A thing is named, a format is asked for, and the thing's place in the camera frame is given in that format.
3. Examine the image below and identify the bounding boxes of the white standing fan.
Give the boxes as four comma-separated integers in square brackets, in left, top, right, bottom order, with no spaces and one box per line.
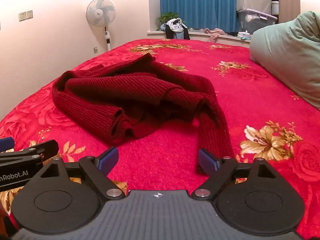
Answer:
[86,0,116,52]

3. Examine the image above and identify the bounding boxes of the clear plastic storage box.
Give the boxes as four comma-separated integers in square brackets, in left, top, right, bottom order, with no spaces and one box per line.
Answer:
[237,9,279,33]

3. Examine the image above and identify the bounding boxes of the dark red knitted sweater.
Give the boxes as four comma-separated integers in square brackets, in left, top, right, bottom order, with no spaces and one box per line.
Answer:
[52,53,235,176]

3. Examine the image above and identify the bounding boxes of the pile of dark and white clothes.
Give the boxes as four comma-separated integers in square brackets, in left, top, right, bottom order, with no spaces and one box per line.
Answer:
[161,18,191,40]

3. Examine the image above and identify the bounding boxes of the green potted plant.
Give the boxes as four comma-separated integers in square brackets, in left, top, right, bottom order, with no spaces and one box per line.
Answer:
[157,12,179,31]

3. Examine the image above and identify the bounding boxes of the blue curtain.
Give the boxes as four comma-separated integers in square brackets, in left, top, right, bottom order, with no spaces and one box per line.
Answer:
[159,0,258,30]

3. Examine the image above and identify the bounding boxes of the grey fabric storage box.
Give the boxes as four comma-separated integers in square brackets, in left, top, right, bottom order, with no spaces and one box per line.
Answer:
[236,0,272,16]

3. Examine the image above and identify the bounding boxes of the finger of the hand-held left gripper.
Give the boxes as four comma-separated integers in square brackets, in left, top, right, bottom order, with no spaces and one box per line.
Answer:
[0,137,15,153]
[0,139,59,161]

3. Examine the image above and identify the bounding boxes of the pink cloth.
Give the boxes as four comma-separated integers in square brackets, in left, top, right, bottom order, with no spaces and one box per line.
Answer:
[203,28,228,43]

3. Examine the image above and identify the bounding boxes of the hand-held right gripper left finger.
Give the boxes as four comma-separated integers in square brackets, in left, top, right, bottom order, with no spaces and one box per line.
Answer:
[37,147,125,200]

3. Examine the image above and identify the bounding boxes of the wooden wardrobe panel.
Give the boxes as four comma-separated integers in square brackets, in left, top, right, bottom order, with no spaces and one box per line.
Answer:
[278,0,301,24]

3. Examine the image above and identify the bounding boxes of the red floral blanket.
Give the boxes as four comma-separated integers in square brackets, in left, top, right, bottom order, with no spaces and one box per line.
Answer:
[0,39,320,240]

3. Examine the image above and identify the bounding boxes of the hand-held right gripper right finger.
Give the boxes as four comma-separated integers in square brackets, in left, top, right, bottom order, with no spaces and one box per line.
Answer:
[191,149,278,200]

